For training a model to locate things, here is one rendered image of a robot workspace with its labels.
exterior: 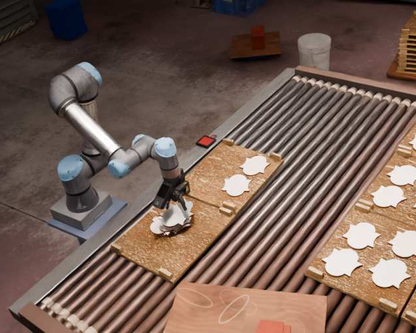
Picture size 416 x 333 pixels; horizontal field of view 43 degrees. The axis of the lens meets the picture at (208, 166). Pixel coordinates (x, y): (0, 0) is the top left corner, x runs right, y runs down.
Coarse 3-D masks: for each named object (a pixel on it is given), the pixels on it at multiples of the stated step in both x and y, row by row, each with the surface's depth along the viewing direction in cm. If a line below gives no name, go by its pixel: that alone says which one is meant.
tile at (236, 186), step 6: (240, 174) 241; (228, 180) 239; (234, 180) 238; (240, 180) 238; (246, 180) 237; (228, 186) 235; (234, 186) 235; (240, 186) 234; (246, 186) 234; (228, 192) 232; (234, 192) 232; (240, 192) 231
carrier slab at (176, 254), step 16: (192, 208) 228; (208, 208) 227; (144, 224) 225; (192, 224) 221; (208, 224) 219; (224, 224) 218; (128, 240) 218; (144, 240) 217; (160, 240) 216; (176, 240) 214; (192, 240) 213; (208, 240) 212; (128, 256) 211; (144, 256) 210; (160, 256) 209; (176, 256) 207; (192, 256) 206; (176, 272) 201
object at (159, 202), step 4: (164, 184) 205; (168, 184) 205; (172, 184) 204; (160, 188) 205; (164, 188) 205; (168, 188) 204; (172, 188) 205; (160, 192) 205; (164, 192) 204; (168, 192) 204; (156, 196) 205; (160, 196) 204; (164, 196) 203; (168, 196) 205; (156, 200) 204; (160, 200) 204; (164, 200) 203; (152, 204) 205; (156, 204) 203; (160, 204) 203; (164, 204) 204; (160, 208) 203
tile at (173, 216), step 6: (168, 210) 218; (174, 210) 218; (180, 210) 217; (162, 216) 216; (168, 216) 216; (174, 216) 215; (180, 216) 215; (162, 222) 213; (168, 222) 213; (174, 222) 212; (180, 222) 212
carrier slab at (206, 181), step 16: (224, 144) 263; (208, 160) 254; (224, 160) 253; (240, 160) 251; (272, 160) 248; (192, 176) 246; (208, 176) 244; (224, 176) 243; (256, 176) 240; (192, 192) 237; (208, 192) 235; (224, 192) 234; (256, 192) 233; (240, 208) 225
